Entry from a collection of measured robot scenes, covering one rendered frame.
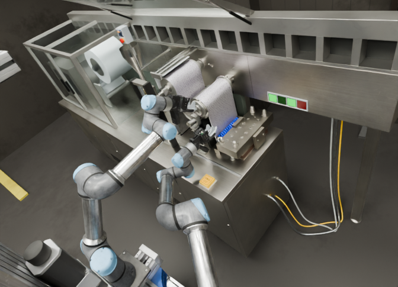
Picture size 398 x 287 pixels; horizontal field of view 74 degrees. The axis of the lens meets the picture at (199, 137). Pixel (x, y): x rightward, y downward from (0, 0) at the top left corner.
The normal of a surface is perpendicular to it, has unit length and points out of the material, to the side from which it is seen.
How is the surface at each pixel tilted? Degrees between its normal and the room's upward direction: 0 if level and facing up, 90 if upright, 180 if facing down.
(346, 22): 90
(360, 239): 0
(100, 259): 7
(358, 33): 90
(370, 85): 90
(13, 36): 90
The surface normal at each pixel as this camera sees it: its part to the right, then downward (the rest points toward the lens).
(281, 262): -0.27, -0.72
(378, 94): -0.66, 0.63
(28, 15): 0.78, 0.22
